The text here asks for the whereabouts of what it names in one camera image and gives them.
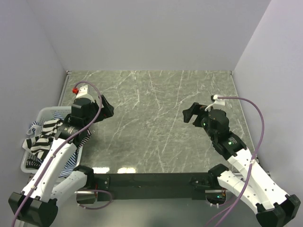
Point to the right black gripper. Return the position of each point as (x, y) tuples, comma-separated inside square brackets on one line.
[(194, 109)]

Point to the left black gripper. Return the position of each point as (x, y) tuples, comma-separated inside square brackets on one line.
[(107, 111)]

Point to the black white striped tank top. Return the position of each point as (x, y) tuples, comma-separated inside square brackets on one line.
[(40, 139)]

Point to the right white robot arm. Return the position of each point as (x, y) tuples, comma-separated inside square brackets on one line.
[(273, 206)]

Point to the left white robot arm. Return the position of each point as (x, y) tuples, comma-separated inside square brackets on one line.
[(38, 203)]

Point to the dark thin striped garment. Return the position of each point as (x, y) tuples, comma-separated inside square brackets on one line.
[(85, 139)]

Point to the white plastic laundry basket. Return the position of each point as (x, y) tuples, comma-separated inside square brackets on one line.
[(46, 114)]

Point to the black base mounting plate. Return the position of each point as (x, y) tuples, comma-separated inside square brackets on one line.
[(197, 186)]

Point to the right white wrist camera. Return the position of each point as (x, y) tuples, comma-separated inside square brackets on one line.
[(217, 103)]

